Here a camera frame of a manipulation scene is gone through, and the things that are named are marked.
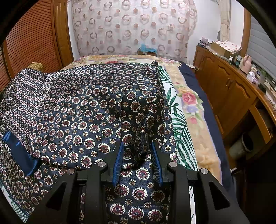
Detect navy circle-patterned satin garment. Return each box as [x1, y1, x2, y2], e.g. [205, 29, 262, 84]
[1, 61, 177, 223]

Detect floral bed quilt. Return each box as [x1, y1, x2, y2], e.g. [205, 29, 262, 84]
[65, 55, 222, 182]

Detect palm leaf print sheet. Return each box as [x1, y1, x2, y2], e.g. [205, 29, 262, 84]
[159, 66, 198, 171]

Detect wooden sideboard cabinet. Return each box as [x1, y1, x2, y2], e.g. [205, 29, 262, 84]
[193, 46, 275, 143]

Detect pink thermos jug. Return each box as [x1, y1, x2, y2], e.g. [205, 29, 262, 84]
[240, 55, 252, 74]

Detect gold paisley patterned garment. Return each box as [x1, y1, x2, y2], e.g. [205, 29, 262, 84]
[27, 62, 43, 72]

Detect cardboard box with dotted cloth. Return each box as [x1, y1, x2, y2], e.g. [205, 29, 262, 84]
[210, 41, 242, 58]

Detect grey window blind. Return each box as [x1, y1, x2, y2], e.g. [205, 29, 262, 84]
[247, 15, 275, 78]

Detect wooden louvered wardrobe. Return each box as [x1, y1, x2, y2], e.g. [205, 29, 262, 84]
[1, 0, 74, 89]

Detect pink circle-patterned curtain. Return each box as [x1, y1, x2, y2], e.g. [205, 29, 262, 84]
[72, 0, 197, 62]

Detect tied beige window curtain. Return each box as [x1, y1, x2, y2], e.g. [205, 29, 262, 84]
[217, 0, 231, 42]

